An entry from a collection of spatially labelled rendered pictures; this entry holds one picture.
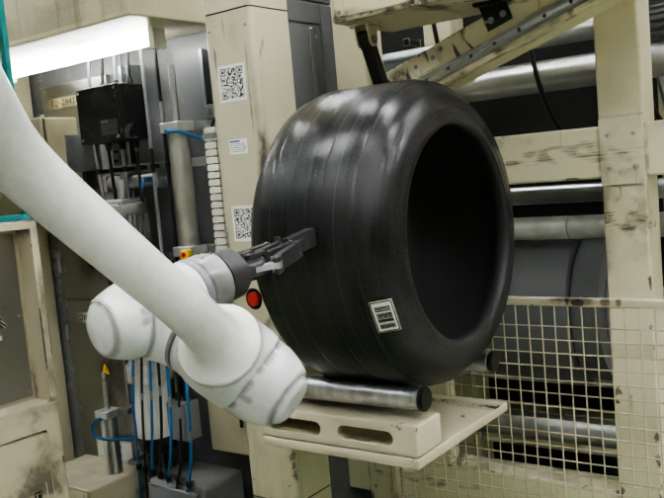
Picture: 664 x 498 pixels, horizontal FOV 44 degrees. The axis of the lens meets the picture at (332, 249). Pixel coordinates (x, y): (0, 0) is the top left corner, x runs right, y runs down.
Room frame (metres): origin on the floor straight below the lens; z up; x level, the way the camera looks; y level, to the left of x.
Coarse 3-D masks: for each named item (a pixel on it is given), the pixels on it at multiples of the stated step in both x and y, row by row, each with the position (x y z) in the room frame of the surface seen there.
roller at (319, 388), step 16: (320, 384) 1.54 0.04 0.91; (336, 384) 1.52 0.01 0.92; (352, 384) 1.51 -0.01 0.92; (368, 384) 1.49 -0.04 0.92; (384, 384) 1.47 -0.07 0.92; (400, 384) 1.46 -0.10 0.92; (336, 400) 1.53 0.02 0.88; (352, 400) 1.50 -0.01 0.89; (368, 400) 1.48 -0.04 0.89; (384, 400) 1.45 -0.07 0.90; (400, 400) 1.43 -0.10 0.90; (416, 400) 1.42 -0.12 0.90
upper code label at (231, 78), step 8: (232, 64) 1.73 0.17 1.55; (240, 64) 1.71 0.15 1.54; (224, 72) 1.74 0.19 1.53; (232, 72) 1.73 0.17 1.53; (240, 72) 1.72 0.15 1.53; (224, 80) 1.74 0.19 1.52; (232, 80) 1.73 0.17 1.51; (240, 80) 1.72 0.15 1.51; (224, 88) 1.74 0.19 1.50; (232, 88) 1.73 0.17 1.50; (240, 88) 1.72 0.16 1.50; (224, 96) 1.75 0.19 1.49; (232, 96) 1.73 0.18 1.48; (240, 96) 1.72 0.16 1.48
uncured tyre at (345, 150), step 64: (320, 128) 1.46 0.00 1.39; (384, 128) 1.40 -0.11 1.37; (448, 128) 1.74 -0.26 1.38; (256, 192) 1.49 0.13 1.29; (320, 192) 1.38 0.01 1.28; (384, 192) 1.35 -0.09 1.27; (448, 192) 1.84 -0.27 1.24; (320, 256) 1.36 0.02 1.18; (384, 256) 1.33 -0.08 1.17; (448, 256) 1.84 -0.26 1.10; (512, 256) 1.71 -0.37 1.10; (320, 320) 1.40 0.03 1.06; (448, 320) 1.75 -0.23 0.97
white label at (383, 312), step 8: (376, 304) 1.33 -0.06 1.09; (384, 304) 1.33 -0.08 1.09; (392, 304) 1.33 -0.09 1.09; (376, 312) 1.34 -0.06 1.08; (384, 312) 1.34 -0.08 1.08; (392, 312) 1.33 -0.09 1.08; (376, 320) 1.34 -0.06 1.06; (384, 320) 1.34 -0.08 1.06; (392, 320) 1.34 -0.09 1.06; (384, 328) 1.35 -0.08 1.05; (392, 328) 1.34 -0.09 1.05; (400, 328) 1.34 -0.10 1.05
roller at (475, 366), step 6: (486, 354) 1.65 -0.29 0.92; (492, 354) 1.65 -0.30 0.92; (480, 360) 1.65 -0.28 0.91; (486, 360) 1.64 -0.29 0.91; (492, 360) 1.64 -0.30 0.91; (498, 360) 1.67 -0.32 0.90; (474, 366) 1.66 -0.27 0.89; (480, 366) 1.65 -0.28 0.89; (486, 366) 1.64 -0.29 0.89; (492, 366) 1.64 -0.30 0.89; (498, 366) 1.66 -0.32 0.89; (486, 372) 1.66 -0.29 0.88; (492, 372) 1.65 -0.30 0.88
